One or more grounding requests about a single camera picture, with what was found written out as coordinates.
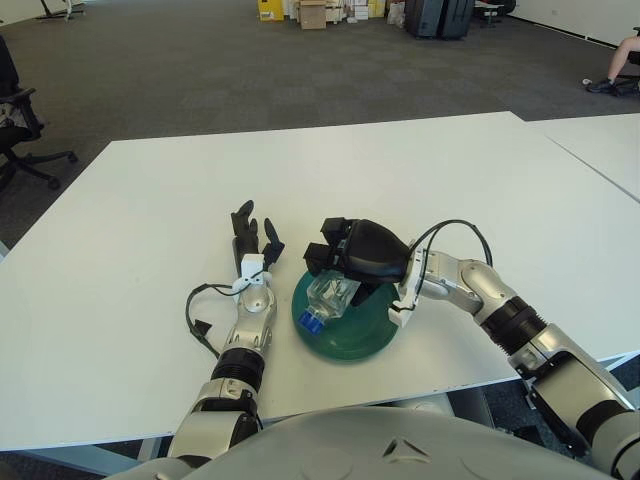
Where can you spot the seated person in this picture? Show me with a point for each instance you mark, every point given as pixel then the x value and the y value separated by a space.
pixel 620 60

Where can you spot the clear bottle with blue cap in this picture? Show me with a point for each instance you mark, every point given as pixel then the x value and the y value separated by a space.
pixel 330 300

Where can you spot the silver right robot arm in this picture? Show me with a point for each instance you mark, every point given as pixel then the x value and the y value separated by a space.
pixel 540 340

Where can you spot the white desk base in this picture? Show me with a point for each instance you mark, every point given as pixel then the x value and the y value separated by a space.
pixel 62 9

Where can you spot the grey robot torso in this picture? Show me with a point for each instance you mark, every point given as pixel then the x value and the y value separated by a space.
pixel 350 445

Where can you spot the brown cardboard box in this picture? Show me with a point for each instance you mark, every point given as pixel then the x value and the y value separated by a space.
pixel 313 17

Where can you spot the yellow box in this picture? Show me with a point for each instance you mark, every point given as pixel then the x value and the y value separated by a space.
pixel 271 10

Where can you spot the white plastic bag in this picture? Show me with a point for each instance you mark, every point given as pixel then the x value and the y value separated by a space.
pixel 396 15

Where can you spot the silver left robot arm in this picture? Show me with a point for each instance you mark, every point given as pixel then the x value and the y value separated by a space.
pixel 250 325

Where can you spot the green round plate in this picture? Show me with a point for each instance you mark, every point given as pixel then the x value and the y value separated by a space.
pixel 360 335

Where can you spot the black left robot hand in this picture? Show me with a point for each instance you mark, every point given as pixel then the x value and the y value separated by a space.
pixel 245 237

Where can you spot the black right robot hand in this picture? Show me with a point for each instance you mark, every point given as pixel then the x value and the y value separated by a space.
pixel 375 247

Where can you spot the stack of white boxes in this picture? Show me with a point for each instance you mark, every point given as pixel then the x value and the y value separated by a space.
pixel 355 10

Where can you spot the black cabinet in background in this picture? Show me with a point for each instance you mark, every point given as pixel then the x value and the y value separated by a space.
pixel 456 20

